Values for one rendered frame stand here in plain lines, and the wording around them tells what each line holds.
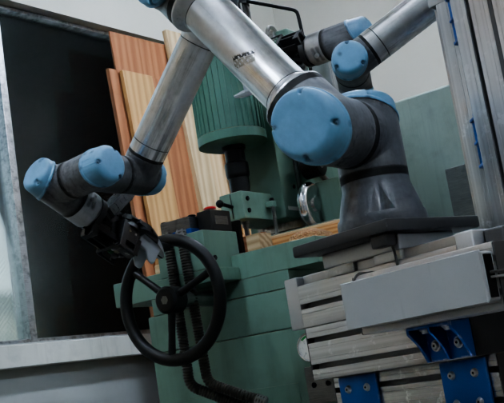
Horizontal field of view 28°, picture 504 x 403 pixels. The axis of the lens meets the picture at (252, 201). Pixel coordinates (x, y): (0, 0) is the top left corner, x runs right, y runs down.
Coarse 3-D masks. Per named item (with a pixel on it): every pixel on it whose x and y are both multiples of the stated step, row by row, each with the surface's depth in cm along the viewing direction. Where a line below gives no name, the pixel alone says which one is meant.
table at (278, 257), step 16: (304, 240) 222; (240, 256) 231; (256, 256) 229; (272, 256) 227; (288, 256) 224; (224, 272) 226; (240, 272) 231; (256, 272) 229; (272, 272) 226; (144, 288) 247; (144, 304) 253
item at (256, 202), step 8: (240, 192) 246; (248, 192) 249; (224, 200) 249; (232, 200) 248; (240, 200) 246; (248, 200) 247; (256, 200) 251; (264, 200) 254; (224, 208) 249; (240, 208) 246; (248, 208) 247; (256, 208) 250; (264, 208) 253; (232, 216) 247; (240, 216) 246; (248, 216) 246; (256, 216) 249; (264, 216) 252; (272, 216) 256; (248, 224) 250; (256, 224) 258
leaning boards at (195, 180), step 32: (128, 64) 417; (160, 64) 433; (128, 96) 402; (128, 128) 401; (192, 128) 432; (192, 160) 426; (224, 160) 448; (160, 192) 400; (192, 192) 422; (224, 192) 441; (160, 224) 394
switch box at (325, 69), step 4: (324, 64) 272; (328, 64) 272; (312, 68) 274; (316, 68) 274; (320, 68) 273; (324, 68) 272; (328, 68) 272; (320, 72) 273; (324, 72) 272; (328, 72) 272; (332, 72) 272; (324, 76) 272; (328, 76) 271; (332, 76) 271; (328, 80) 271; (332, 80) 271; (336, 80) 273; (332, 84) 271; (336, 84) 272; (336, 88) 272
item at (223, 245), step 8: (192, 232) 228; (200, 232) 226; (208, 232) 228; (216, 232) 230; (224, 232) 233; (232, 232) 236; (200, 240) 226; (208, 240) 227; (216, 240) 230; (224, 240) 232; (232, 240) 235; (176, 248) 230; (208, 248) 226; (216, 248) 229; (224, 248) 232; (232, 248) 234; (176, 256) 230; (192, 256) 227; (216, 256) 228; (224, 256) 231; (160, 264) 232; (176, 264) 230; (192, 264) 227; (200, 264) 226; (224, 264) 230; (160, 272) 232
